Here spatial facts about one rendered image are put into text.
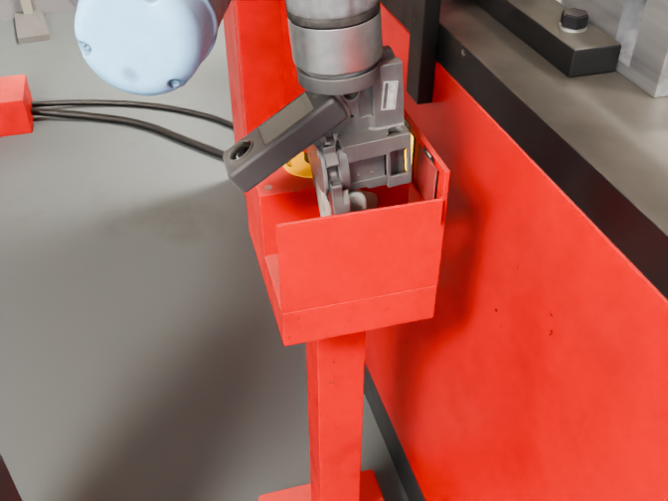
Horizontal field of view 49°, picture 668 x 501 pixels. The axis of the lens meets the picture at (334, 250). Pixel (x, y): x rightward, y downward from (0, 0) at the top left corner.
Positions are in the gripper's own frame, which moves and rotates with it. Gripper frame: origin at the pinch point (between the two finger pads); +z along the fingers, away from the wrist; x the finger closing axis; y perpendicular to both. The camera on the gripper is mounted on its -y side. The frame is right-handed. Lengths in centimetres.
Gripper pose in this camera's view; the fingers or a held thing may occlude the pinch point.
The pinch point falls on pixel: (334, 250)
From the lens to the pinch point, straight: 73.6
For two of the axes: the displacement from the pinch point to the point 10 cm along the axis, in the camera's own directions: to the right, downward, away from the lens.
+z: 0.8, 7.7, 6.3
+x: -2.6, -6.0, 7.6
